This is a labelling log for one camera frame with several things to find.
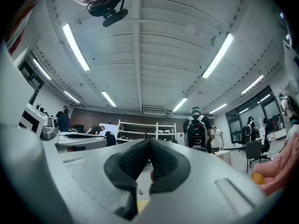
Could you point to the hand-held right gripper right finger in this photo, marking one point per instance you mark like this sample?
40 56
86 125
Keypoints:
201 185

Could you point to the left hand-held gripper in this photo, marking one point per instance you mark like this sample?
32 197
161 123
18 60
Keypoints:
35 120

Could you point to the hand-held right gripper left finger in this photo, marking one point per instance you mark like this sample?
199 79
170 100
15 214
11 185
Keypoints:
93 171

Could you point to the checked cloth table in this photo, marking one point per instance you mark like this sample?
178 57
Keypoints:
223 156

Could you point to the black and white backpack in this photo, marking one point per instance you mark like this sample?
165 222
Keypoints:
195 130

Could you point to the white wooden shelf unit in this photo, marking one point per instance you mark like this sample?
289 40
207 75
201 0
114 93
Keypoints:
140 130

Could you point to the grey office chair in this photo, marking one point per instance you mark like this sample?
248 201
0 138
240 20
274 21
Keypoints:
253 150

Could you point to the ceiling air conditioner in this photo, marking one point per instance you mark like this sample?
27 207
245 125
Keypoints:
154 110

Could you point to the pink armchair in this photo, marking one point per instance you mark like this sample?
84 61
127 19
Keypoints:
280 169

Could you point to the black office chair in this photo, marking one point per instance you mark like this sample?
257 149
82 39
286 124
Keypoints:
265 136

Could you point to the large dark-framed window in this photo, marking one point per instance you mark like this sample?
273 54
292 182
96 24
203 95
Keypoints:
250 118

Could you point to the person's red shirt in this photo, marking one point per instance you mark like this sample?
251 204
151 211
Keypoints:
16 43

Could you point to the black head-mounted camera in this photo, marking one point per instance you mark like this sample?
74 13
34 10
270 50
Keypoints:
114 16

